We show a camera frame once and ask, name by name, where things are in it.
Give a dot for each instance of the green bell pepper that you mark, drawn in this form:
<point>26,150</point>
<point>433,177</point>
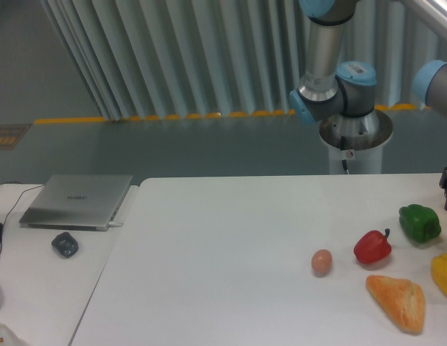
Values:
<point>419,223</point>

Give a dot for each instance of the yellow bell pepper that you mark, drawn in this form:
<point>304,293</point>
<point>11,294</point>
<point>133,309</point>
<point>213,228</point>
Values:
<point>439,272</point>

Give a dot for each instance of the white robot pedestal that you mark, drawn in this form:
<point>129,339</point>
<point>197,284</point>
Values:
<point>355,145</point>

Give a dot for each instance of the yellow printed bag corner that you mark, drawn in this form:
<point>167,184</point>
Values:
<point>9,338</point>

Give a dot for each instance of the black power adapter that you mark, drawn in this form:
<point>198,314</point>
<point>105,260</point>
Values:
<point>65,244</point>

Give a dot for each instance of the brown egg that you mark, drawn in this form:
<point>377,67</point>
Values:
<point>321,262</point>

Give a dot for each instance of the silver closed laptop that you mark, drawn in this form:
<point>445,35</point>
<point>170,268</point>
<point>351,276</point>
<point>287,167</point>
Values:
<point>86,202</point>

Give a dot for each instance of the triangular golden bread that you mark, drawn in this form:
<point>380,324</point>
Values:
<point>402,300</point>

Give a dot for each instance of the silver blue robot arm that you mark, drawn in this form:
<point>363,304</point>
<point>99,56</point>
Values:
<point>341,96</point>

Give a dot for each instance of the red bell pepper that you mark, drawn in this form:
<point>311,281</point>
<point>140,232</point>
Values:
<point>373,247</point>

